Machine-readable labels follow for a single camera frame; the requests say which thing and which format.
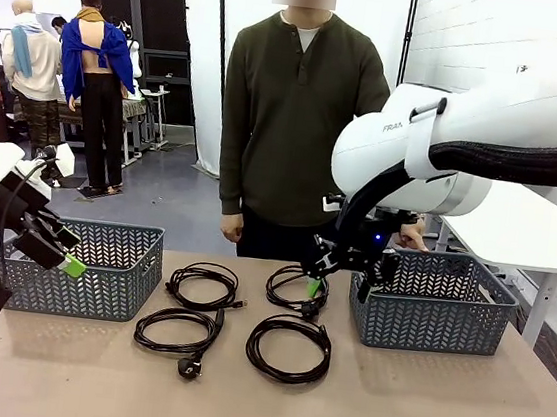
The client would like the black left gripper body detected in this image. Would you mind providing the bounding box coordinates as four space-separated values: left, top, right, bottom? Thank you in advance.
0 169 56 244

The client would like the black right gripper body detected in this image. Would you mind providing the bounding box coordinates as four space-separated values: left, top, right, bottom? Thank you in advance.
328 208 412 278

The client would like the small black cable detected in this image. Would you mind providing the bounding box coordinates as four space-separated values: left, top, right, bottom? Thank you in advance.
261 262 333 325

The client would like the large black cable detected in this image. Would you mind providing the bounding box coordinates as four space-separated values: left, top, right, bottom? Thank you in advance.
241 309 337 389

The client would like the black power plug cable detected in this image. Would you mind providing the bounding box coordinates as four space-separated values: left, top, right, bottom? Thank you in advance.
128 297 227 385

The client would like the thin black USB cable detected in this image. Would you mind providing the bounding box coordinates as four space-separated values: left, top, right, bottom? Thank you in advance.
162 257 254 318

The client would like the person's right forearm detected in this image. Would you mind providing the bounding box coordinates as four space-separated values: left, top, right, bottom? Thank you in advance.
214 126 254 219

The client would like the person's left hand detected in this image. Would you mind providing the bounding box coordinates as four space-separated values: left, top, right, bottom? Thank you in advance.
396 218 434 254

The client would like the person's right hand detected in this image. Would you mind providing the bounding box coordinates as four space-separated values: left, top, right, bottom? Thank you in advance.
217 209 247 246

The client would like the grey perforated plastic basket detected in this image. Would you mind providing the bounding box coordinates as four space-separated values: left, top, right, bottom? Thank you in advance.
0 209 168 327
341 240 526 365

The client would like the person in olive sweater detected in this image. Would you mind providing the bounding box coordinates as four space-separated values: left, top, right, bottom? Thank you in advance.
205 0 402 273

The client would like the mannequin with light blue scarf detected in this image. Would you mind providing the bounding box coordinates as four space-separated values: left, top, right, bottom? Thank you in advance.
0 0 77 160

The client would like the white side table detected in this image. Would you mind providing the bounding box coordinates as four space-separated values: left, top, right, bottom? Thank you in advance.
423 174 557 352

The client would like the background work table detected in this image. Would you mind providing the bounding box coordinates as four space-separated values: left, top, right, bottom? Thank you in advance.
50 77 175 172

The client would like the mannequin with blue shirt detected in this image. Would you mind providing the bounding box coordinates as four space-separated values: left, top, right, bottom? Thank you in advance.
42 0 148 201

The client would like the background person with dark hair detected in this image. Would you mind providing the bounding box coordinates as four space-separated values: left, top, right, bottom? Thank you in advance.
48 15 71 43

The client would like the small white mannequin torso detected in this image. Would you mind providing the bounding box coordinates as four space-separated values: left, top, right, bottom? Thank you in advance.
111 18 154 103

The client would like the black backdrop stand pole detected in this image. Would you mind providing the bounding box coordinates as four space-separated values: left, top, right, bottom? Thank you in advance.
156 0 247 181
395 0 421 88

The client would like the black glass door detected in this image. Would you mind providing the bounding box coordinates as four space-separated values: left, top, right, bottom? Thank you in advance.
69 0 211 131

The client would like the white backdrop screen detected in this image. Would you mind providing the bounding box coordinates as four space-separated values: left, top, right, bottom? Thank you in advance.
157 0 420 201

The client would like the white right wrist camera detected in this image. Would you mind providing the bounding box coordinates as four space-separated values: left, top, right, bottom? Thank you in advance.
319 192 347 215

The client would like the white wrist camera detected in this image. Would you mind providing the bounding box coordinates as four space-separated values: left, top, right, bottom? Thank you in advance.
319 192 347 215
52 141 78 180

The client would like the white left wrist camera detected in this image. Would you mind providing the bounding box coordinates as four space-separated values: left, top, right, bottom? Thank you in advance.
52 141 78 180

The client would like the right arm black cable sleeve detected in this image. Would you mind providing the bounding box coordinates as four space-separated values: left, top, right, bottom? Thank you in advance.
334 108 557 264

